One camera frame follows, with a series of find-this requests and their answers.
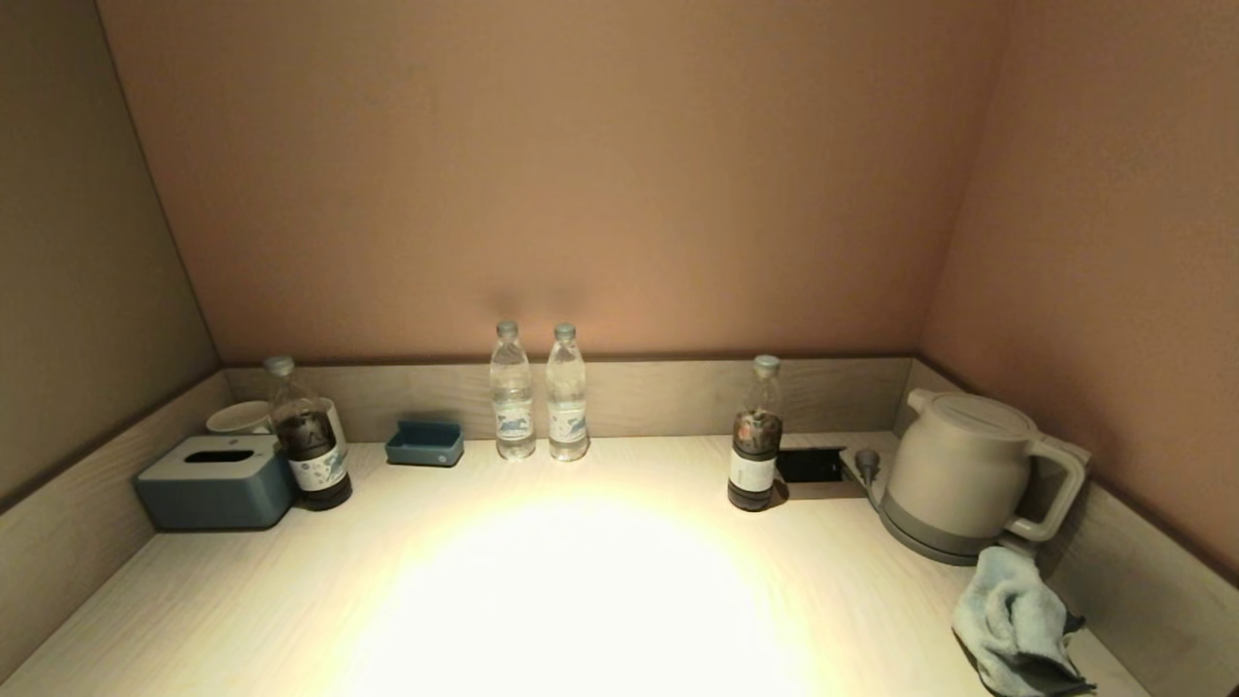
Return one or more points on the light blue microfiber cloth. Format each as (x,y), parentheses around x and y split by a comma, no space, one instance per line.
(1012,620)

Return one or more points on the clear water bottle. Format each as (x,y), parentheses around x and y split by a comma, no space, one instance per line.
(567,411)
(511,407)

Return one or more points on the dark drink bottle white label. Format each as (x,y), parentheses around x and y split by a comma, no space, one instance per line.
(755,455)

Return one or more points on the small blue plastic tray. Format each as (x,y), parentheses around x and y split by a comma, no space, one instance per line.
(424,447)

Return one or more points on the black recessed table socket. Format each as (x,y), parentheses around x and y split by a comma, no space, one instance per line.
(811,465)

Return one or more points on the grey power plug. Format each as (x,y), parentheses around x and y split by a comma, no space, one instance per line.
(868,463)

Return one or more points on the white ceramic cup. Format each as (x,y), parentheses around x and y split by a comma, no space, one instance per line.
(335,421)
(235,416)

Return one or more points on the dark drink bottle patterned label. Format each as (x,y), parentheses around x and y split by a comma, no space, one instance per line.
(315,455)

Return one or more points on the beige electric kettle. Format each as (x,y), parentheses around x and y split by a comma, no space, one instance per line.
(953,465)

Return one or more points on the grey kettle base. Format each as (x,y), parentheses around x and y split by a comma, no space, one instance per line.
(929,550)

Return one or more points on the grey-blue tissue box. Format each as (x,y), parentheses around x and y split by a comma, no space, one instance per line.
(208,489)

